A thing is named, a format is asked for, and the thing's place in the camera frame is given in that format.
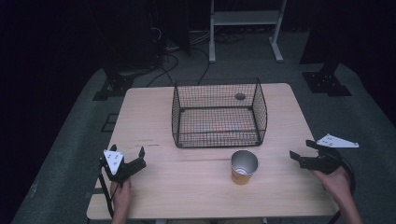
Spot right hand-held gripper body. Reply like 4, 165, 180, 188
299, 133, 360, 175

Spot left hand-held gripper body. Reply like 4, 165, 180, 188
99, 149, 147, 184

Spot silver metal cup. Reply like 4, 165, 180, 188
230, 149, 260, 187

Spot black wire mesh basket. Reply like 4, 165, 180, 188
171, 77, 269, 149

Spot person's left hand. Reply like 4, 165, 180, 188
109, 178, 133, 216

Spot person's right hand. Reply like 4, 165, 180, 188
312, 165, 353, 206

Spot black stand base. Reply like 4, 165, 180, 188
92, 60, 135, 102
302, 60, 353, 97

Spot white metal stand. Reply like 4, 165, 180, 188
208, 0, 288, 64

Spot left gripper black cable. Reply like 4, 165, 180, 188
97, 166, 115, 218

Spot black floor cables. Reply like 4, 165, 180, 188
146, 26, 247, 88

